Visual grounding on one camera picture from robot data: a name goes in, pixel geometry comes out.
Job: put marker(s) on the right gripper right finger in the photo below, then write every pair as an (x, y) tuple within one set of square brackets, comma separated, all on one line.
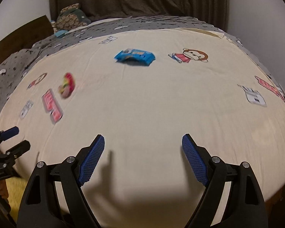
[(245, 205)]

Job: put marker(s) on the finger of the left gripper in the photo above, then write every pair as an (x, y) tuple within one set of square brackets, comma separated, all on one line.
[(7, 134), (15, 152)]

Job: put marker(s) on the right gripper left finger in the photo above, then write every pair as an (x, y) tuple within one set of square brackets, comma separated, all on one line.
[(53, 196)]

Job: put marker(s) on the crocheted red green ornament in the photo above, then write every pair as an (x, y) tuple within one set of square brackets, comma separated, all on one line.
[(68, 86)]

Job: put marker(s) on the yellow fuzzy trash bag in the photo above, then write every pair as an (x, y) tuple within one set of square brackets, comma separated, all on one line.
[(16, 187)]

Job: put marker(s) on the person's left hand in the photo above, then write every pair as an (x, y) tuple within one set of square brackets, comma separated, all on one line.
[(3, 190)]

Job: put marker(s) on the grey patterned bed sheet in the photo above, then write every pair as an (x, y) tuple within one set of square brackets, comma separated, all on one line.
[(61, 38)]

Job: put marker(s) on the brown wooden headboard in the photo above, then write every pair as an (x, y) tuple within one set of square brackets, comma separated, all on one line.
[(25, 36)]

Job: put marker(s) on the small blue object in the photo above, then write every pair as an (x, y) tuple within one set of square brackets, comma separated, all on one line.
[(60, 33)]

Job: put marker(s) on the brown patterned plush toy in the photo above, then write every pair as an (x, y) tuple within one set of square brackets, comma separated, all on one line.
[(71, 17)]

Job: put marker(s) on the cream cartoon print blanket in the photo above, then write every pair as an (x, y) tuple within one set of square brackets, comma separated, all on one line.
[(144, 180)]

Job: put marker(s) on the blue wet wipes pack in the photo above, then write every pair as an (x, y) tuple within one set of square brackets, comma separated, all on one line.
[(135, 55)]

